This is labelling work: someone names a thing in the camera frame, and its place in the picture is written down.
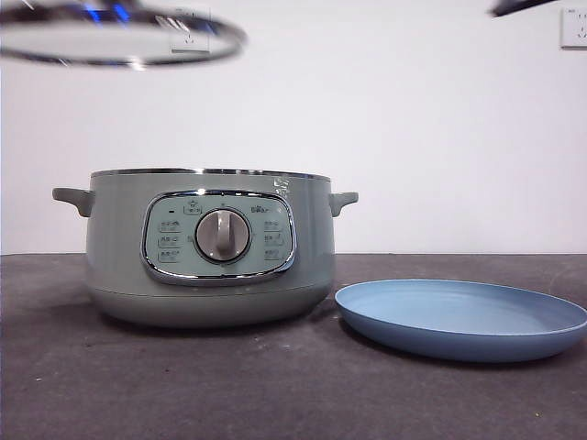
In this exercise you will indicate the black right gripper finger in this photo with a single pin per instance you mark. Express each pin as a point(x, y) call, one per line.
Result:
point(520, 5)

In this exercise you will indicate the glass lid with green knob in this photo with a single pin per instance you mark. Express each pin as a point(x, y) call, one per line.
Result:
point(91, 43)

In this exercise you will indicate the blue round plate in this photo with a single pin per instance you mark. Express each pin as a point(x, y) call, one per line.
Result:
point(458, 316)

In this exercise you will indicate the pale green electric steamer pot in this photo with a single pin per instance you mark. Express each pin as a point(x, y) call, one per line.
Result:
point(114, 238)

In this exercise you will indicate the white wall socket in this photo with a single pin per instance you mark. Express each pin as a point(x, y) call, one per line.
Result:
point(197, 34)
point(575, 29)

